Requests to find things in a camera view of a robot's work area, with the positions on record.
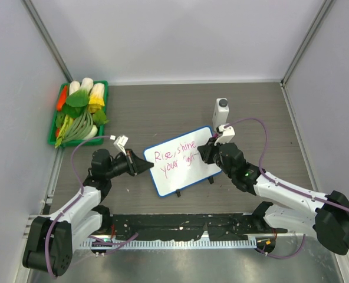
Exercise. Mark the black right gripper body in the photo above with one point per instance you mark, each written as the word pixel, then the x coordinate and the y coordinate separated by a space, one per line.
pixel 217 157

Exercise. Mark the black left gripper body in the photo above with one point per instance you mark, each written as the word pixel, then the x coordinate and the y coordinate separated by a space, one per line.
pixel 124 164

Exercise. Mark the blue-framed whiteboard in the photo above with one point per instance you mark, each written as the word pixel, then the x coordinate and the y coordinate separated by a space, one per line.
pixel 177 162

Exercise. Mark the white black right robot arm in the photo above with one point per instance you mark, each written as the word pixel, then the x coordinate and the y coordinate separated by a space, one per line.
pixel 324 217

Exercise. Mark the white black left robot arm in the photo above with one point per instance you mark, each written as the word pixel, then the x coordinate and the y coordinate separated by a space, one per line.
pixel 53 239

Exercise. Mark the white bottle black cap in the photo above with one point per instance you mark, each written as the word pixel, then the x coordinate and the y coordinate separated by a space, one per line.
pixel 220 114

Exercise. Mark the green toy bean bundle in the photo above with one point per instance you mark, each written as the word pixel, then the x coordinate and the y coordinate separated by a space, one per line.
pixel 82 128

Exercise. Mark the green plastic vegetable tray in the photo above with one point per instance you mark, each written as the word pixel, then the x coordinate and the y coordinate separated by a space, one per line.
pixel 74 106

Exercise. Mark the yellow white toy napa cabbage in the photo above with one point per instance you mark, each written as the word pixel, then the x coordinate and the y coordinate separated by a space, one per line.
pixel 96 98

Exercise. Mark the yellow green toy stalks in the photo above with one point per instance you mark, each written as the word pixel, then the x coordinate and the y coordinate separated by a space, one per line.
pixel 65 126

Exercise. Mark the white green toy cabbage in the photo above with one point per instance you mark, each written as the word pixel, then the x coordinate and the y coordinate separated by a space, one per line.
pixel 87 84

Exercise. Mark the orange toy carrot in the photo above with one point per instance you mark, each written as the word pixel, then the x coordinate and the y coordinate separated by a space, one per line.
pixel 62 98

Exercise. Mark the white toy bok choy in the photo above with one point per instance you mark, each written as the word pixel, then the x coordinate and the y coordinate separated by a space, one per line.
pixel 73 87

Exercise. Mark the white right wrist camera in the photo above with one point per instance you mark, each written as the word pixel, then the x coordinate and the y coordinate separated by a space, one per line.
pixel 225 134

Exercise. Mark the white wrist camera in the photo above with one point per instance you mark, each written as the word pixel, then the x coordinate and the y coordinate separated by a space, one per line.
pixel 119 143
pixel 225 134

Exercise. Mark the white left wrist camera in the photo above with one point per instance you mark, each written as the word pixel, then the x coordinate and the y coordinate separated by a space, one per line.
pixel 119 143

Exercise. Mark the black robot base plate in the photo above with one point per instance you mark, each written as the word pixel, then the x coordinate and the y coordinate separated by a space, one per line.
pixel 187 227

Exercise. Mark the white slotted cable duct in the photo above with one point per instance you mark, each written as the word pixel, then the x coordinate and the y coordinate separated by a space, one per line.
pixel 202 243

